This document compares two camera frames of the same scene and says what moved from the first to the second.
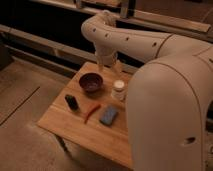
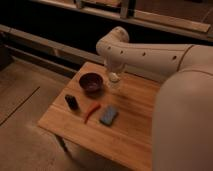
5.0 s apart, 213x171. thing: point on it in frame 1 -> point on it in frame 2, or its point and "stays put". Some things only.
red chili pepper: (91, 112) stays put
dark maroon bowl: (91, 83) stays put
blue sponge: (109, 116) stays put
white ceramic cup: (119, 91) -> (113, 80)
